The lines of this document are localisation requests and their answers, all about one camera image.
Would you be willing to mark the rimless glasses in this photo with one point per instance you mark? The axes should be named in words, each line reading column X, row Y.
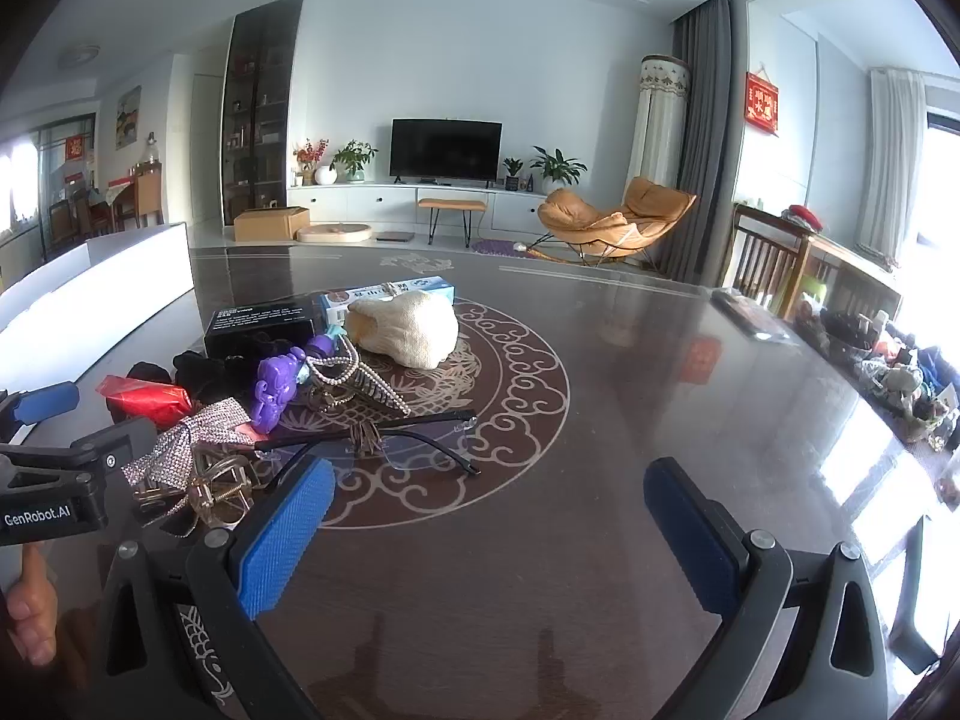
column 365, row 441

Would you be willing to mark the red foil packet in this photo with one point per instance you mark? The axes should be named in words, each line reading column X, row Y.
column 150, row 399

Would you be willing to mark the small potted plant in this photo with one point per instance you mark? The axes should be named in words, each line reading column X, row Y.
column 513, row 169

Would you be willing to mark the white television cabinet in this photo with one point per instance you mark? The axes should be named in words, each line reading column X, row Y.
column 360, row 202

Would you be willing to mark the black box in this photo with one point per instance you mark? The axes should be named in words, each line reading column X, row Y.
column 255, row 324

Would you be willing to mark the red flower arrangement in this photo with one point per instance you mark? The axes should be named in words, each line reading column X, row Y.
column 309, row 154

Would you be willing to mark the cluttered small items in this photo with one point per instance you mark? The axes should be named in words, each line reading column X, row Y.
column 885, row 367

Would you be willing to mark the rhinestone bow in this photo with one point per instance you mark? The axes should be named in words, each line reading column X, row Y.
column 195, row 427

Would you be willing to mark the dark patterned desk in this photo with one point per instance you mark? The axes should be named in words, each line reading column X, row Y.
column 615, row 405

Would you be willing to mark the pearl rhinestone hair clip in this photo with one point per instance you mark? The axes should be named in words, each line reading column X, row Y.
column 367, row 382

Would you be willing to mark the purple toy with teal tail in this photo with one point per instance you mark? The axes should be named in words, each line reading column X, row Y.
column 274, row 390

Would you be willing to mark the round ceiling light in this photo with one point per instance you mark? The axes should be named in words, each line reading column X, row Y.
column 79, row 55

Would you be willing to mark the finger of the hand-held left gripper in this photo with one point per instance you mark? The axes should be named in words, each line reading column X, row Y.
column 124, row 450
column 46, row 401

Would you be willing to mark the cream knitted hat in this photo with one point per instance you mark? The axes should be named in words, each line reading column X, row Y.
column 412, row 330

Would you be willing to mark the wooden chair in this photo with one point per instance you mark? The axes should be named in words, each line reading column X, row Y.
column 757, row 255

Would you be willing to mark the clear hair claw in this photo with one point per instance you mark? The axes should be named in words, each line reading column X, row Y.
column 217, row 499

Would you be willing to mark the wall painting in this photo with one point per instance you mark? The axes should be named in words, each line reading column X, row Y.
column 127, row 118

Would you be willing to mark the round beige floor cushion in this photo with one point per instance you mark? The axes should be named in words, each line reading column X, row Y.
column 334, row 232

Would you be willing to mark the large leafy potted plant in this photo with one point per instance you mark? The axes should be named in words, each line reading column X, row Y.
column 556, row 165

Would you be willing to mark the red hair accessory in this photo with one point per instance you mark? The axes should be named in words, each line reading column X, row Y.
column 241, row 432

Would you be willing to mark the person's left hand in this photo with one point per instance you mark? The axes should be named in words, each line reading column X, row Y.
column 34, row 607

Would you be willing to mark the orange lounge chair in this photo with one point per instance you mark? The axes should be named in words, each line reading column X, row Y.
column 592, row 221

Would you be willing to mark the white curtain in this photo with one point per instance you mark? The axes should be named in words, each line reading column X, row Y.
column 892, row 165

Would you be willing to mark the bronze hair clip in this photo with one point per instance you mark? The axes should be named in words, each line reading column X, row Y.
column 326, row 397

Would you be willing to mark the wooden bench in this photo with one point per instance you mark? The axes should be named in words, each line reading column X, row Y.
column 451, row 204

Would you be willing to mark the white round vase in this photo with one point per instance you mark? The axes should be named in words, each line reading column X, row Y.
column 325, row 175

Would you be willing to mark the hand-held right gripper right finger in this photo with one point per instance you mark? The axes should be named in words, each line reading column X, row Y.
column 690, row 540

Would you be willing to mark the tall dark display cabinet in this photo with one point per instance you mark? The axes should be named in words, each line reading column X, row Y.
column 259, row 112

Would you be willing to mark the red hat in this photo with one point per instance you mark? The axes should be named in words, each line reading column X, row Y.
column 804, row 216

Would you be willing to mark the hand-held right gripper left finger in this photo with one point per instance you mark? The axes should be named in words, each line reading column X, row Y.
column 285, row 540

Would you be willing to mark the wooden dining furniture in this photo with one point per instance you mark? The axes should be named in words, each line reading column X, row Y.
column 146, row 195

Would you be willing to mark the white-walled cardboard box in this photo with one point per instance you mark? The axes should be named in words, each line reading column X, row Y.
column 112, row 270

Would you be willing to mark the purple floor mat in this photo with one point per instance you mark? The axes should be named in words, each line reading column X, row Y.
column 495, row 247

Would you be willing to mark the covered standing air conditioner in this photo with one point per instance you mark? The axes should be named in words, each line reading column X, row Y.
column 660, row 120

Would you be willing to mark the dark remote control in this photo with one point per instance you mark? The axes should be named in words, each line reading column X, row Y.
column 750, row 311

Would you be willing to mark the flat screen television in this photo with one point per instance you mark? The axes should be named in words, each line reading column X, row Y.
column 446, row 150

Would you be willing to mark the red door decoration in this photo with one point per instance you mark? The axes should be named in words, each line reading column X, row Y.
column 75, row 148

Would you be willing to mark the brown cardboard box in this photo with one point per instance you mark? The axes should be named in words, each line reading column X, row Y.
column 270, row 225

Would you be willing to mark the green potted plant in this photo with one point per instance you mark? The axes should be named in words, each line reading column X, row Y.
column 354, row 157

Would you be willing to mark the grey curtain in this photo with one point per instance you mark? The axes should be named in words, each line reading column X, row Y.
column 701, row 127

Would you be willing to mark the red wall hanging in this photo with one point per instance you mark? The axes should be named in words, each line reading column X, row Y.
column 761, row 105

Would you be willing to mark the blue white toothpaste box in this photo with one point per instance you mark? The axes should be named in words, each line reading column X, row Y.
column 427, row 289

